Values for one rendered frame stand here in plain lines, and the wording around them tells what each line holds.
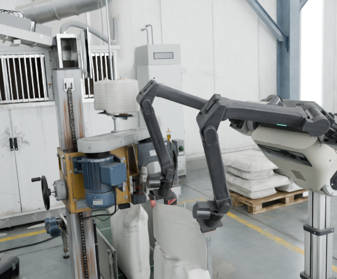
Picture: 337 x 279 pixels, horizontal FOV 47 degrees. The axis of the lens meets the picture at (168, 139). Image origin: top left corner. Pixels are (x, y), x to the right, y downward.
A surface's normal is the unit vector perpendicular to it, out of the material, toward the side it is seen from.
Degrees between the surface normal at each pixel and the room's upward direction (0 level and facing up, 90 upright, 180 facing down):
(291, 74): 90
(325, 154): 90
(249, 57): 90
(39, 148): 89
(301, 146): 40
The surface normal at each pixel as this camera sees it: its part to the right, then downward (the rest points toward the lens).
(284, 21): -0.90, 0.11
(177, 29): 0.44, 0.13
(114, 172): 0.77, 0.07
